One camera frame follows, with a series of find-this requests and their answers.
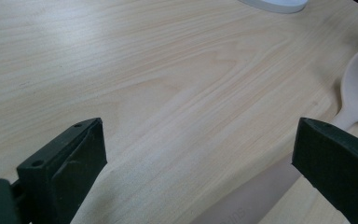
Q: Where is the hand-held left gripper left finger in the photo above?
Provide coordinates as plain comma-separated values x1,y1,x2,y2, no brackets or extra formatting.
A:
16,117,108,224

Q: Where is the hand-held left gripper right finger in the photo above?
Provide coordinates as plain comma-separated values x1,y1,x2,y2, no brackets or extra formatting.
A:
291,117,358,224

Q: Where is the white plate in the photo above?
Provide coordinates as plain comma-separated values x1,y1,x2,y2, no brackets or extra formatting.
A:
238,0,310,15

